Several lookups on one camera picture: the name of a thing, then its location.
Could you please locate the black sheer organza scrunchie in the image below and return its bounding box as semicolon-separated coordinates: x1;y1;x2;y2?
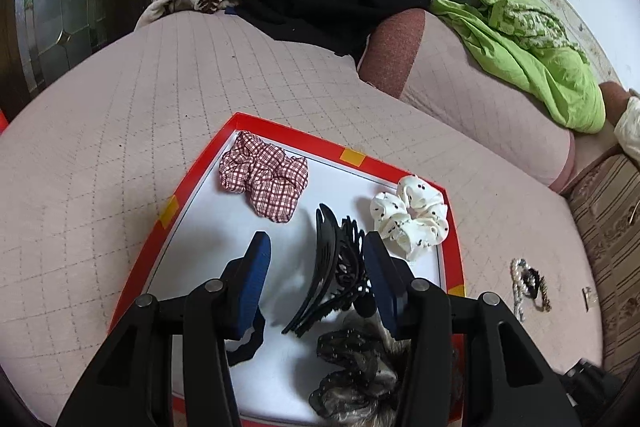
308;311;411;426

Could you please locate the black wavy hair tie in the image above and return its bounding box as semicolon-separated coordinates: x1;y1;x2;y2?
224;311;268;368

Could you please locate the large black claw clip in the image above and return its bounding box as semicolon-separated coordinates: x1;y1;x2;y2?
282;204;376;337

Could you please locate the white black-dotted scrunchie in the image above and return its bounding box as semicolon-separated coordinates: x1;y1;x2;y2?
370;174;450;260

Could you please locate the red white plaid scrunchie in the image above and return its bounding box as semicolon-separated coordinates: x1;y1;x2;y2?
218;131;309;223

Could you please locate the clear pearl hair clip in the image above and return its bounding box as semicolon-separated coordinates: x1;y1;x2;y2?
582;286;599;312

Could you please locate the red cardboard box tray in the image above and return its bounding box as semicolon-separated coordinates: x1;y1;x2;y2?
106;111;468;427

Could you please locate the striped beige brown cushion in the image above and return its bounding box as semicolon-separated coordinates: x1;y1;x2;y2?
568;154;639;378

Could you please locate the white crumpled cloth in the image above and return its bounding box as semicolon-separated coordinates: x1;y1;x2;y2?
614;96;640;164

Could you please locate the red plastic bag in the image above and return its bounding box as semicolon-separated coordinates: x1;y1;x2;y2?
0;110;9;134

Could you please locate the pink bolster pillow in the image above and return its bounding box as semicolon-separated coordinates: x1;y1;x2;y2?
358;9;575;193

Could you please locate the green crumpled cloth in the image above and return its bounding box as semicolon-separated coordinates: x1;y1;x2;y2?
431;0;605;134

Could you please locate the black cloth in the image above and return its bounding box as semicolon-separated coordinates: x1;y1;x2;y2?
227;0;431;62

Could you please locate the black bead bracelet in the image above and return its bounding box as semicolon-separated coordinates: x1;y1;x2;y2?
519;265;546;303

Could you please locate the white pearl bracelet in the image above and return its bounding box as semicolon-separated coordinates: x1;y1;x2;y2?
508;257;531;323

